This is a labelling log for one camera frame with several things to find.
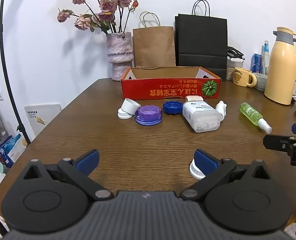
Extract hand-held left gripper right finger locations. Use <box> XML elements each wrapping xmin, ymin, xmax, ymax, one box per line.
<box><xmin>180</xmin><ymin>149</ymin><xmax>272</xmax><ymax>202</ymax></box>

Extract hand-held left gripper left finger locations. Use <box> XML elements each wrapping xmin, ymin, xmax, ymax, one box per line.
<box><xmin>23</xmin><ymin>149</ymin><xmax>113</xmax><ymax>202</ymax></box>

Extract green spray bottle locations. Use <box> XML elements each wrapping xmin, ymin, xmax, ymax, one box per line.
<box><xmin>240</xmin><ymin>102</ymin><xmax>272</xmax><ymax>133</ymax></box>

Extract white pill bottle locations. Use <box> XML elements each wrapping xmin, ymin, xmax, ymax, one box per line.
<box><xmin>182</xmin><ymin>101</ymin><xmax>222</xmax><ymax>132</ymax></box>

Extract blue ribbed jar lid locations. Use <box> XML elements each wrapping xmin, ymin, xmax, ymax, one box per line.
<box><xmin>163</xmin><ymin>101</ymin><xmax>183</xmax><ymax>116</ymax></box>

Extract purple ribbed jar lid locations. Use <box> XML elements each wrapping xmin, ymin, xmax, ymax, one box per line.
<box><xmin>135</xmin><ymin>105</ymin><xmax>163</xmax><ymax>126</ymax></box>

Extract white smooth cylinder cap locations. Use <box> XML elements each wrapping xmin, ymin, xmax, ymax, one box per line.
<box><xmin>122</xmin><ymin>98</ymin><xmax>141</xmax><ymax>117</ymax></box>

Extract red cardboard box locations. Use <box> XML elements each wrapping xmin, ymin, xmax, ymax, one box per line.
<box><xmin>120</xmin><ymin>66</ymin><xmax>222</xmax><ymax>100</ymax></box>

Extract yellow thermos jug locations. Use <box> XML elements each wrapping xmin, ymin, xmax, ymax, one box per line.
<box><xmin>264</xmin><ymin>27</ymin><xmax>296</xmax><ymax>105</ymax></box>

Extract white flat carton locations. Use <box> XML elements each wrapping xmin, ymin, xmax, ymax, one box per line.
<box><xmin>24</xmin><ymin>103</ymin><xmax>62</xmax><ymax>142</ymax></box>

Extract grey bowl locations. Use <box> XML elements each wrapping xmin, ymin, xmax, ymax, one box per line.
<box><xmin>252</xmin><ymin>72</ymin><xmax>268</xmax><ymax>91</ymax></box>

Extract yellow bear mug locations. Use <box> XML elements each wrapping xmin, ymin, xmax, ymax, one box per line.
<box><xmin>232</xmin><ymin>67</ymin><xmax>257</xmax><ymax>87</ymax></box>

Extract black lamp stand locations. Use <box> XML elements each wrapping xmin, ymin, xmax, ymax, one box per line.
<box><xmin>0</xmin><ymin>0</ymin><xmax>32</xmax><ymax>238</ymax></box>

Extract clear spray bottle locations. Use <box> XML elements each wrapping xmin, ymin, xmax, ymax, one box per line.
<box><xmin>261</xmin><ymin>40</ymin><xmax>271</xmax><ymax>75</ymax></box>

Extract blue and white packages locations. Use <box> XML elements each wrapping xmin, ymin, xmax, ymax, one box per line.
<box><xmin>0</xmin><ymin>134</ymin><xmax>26</xmax><ymax>168</ymax></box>

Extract clear jar of oats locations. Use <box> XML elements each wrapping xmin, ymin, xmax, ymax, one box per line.
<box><xmin>226</xmin><ymin>57</ymin><xmax>245</xmax><ymax>81</ymax></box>

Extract black plastic object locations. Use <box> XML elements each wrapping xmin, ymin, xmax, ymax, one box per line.
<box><xmin>227</xmin><ymin>46</ymin><xmax>245</xmax><ymax>60</ymax></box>

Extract purple marbled ceramic vase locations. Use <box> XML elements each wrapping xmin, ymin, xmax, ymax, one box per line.
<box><xmin>105</xmin><ymin>32</ymin><xmax>134</xmax><ymax>81</ymax></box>

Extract black paper bag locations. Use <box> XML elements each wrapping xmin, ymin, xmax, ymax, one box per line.
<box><xmin>175</xmin><ymin>0</ymin><xmax>228</xmax><ymax>82</ymax></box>

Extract brown paper bag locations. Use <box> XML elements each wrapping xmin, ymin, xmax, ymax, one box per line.
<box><xmin>132</xmin><ymin>12</ymin><xmax>176</xmax><ymax>68</ymax></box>

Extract dried rose bouquet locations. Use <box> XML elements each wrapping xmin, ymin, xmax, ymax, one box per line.
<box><xmin>57</xmin><ymin>0</ymin><xmax>139</xmax><ymax>34</ymax></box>

